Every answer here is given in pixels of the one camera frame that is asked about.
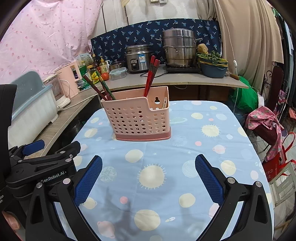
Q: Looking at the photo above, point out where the gold flower spoon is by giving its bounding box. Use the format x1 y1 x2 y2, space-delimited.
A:
162 97 168 109

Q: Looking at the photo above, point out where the person's hand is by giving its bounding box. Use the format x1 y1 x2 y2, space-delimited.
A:
2 211 21 232

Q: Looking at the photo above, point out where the red shopping bag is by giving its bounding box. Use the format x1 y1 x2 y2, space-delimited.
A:
262 132 295 182

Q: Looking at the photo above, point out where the white blue dish rack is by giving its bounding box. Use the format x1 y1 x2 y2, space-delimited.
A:
8 71 58 148

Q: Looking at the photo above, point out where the blue polka dot tablecloth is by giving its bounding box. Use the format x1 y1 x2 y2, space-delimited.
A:
73 100 272 240

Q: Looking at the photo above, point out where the white food processor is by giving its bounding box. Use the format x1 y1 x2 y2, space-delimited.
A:
43 74 71 109

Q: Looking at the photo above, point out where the pink floral bag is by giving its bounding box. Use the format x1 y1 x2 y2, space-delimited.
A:
245 106 282 162

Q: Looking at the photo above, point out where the pink perforated utensil holder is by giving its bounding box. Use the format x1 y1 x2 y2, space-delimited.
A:
101 86 171 142

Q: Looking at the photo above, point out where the green white bottle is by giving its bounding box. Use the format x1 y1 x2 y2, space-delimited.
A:
78 64 90 90

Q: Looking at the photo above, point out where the pink electric kettle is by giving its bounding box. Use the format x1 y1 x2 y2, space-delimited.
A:
54 61 82 98

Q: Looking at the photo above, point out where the green dark chopstick in holder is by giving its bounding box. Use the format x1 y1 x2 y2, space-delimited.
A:
98 73 115 100

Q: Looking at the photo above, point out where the yellow snack packet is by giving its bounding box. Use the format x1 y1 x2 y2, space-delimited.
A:
90 70 100 84

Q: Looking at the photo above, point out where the red tomato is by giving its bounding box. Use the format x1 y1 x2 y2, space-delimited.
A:
101 72 109 81

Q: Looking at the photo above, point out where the green bag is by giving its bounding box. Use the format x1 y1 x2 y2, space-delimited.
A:
230 76 258 114

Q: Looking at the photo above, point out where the yellow oil bottle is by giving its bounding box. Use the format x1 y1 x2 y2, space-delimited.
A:
99 57 109 74

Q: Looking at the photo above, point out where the clear glass food container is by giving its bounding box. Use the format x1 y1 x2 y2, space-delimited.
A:
109 67 127 80

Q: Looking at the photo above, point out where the pink dotted cloth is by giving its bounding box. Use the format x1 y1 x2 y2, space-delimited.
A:
1 0 102 84

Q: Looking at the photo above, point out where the small lidded pot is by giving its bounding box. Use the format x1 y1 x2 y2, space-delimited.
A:
109 59 125 71

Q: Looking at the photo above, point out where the silver rice cooker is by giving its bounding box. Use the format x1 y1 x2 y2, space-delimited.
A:
125 44 152 73

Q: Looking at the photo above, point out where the navy floral cloth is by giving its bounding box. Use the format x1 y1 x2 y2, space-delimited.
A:
91 19 222 63

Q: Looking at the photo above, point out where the red chopstick in holder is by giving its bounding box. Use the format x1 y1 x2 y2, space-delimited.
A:
144 59 160 97

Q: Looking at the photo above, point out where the wooden counter shelf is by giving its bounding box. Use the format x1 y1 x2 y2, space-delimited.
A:
32 67 248 157

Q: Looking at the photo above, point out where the blue basin with vegetables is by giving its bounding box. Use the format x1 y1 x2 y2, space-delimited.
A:
197 51 228 78

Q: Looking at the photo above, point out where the black induction cooker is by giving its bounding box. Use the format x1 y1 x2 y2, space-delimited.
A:
166 65 201 74

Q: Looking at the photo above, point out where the beige curtain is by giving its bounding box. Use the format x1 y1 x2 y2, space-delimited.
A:
197 0 284 90

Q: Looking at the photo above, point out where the stainless steel steamer pot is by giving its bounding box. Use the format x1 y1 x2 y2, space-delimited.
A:
162 28 202 68

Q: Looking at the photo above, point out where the wall power socket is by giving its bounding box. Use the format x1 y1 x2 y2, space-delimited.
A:
150 0 167 4

